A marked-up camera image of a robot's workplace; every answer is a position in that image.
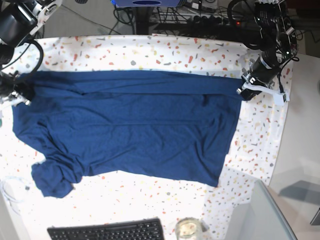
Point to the terrazzo pattern table cover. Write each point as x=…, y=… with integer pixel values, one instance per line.
x=120, y=196

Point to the black wire rack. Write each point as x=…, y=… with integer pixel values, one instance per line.
x=189, y=13

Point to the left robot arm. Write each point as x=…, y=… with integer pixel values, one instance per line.
x=278, y=46

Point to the grey laptop computer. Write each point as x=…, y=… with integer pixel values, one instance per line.
x=259, y=219

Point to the navy blue t-shirt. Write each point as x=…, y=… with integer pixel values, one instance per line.
x=157, y=123

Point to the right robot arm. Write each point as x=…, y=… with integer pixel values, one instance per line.
x=20, y=20

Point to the black computer keyboard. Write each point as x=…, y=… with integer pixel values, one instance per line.
x=147, y=229

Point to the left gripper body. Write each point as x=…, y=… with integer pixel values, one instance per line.
x=260, y=73

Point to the clear glass jar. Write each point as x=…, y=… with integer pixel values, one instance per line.
x=188, y=229

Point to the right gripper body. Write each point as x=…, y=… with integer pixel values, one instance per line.
x=8, y=86

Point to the blue box with oval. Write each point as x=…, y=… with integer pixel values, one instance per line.
x=148, y=3

